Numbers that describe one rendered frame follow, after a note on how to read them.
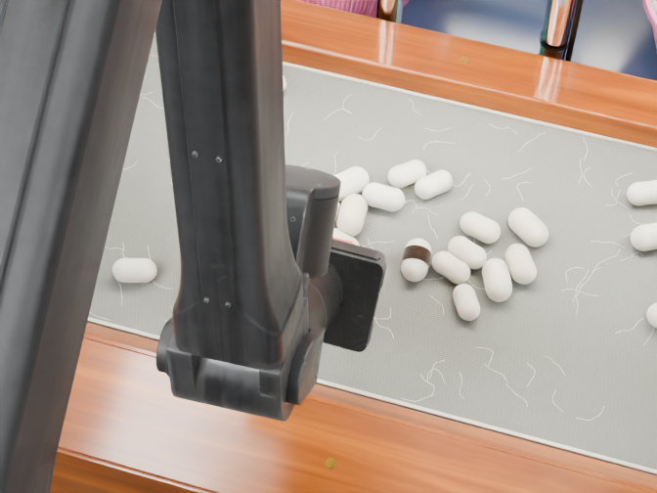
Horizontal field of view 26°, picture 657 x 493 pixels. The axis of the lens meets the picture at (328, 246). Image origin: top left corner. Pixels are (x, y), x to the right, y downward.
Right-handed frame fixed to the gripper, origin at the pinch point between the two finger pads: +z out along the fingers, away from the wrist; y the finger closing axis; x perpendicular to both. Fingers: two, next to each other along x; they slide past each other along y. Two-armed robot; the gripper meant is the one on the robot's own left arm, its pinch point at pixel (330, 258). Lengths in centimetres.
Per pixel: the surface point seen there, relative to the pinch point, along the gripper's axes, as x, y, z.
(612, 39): -16.4, -16.1, 40.0
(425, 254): 0.2, -6.1, 8.2
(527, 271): -0.4, -14.1, 8.8
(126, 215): 3.3, 18.7, 8.1
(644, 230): -4.9, -22.3, 13.4
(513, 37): -14.6, -6.9, 38.1
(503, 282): 0.5, -12.5, 7.4
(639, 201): -6.5, -21.5, 16.5
